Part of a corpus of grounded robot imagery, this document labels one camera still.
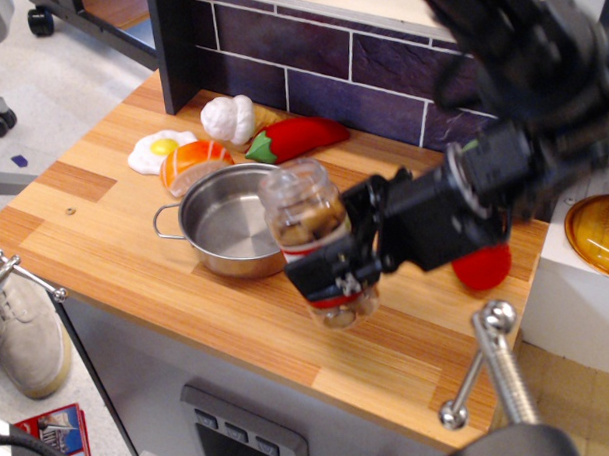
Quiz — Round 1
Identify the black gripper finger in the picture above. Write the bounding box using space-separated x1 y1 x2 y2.
285 234 382 303
341 174 400 236

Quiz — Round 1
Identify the black caster wheel far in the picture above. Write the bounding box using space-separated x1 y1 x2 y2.
27 7 55 37

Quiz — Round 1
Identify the grey oven control panel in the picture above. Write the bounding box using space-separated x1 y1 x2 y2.
180 384 308 456

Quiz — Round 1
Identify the orange toy salmon slice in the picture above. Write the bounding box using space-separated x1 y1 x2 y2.
159 140 234 197

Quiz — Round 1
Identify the white toy garlic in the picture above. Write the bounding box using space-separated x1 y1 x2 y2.
200 95 256 145

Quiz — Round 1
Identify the metal clamp screw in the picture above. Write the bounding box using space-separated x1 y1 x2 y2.
433 297 580 456
0 249 70 304

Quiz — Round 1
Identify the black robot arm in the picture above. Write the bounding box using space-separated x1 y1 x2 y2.
285 0 609 307

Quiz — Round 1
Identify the metal clamp screw left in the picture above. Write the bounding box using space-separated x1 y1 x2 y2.
0 249 70 304

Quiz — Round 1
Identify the toy fried egg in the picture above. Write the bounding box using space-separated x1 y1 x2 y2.
127 130 196 176

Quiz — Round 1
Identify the amber glass lid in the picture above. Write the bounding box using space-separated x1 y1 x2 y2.
564 194 609 275

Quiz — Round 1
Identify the beige suede shoe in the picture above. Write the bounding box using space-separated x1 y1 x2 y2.
0 274 72 400

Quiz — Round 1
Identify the red toy chili pepper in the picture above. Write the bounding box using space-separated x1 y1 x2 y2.
245 117 350 164

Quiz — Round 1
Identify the stainless steel pot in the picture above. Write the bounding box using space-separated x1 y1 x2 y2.
153 163 286 279

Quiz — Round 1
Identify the metal clamp screw right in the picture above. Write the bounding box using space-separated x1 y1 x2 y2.
433 297 580 456

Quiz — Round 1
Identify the clear jar of almonds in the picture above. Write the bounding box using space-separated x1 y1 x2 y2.
258 158 379 330

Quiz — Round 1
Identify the red toy strawberry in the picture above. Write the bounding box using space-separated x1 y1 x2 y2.
451 244 512 290

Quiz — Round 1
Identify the black caster wheel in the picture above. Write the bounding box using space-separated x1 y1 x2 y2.
27 7 55 37
0 109 18 138

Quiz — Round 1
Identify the red blue booklet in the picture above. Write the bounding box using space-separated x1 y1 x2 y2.
13 403 91 456

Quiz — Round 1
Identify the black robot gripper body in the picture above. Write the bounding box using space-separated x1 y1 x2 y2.
374 129 533 273

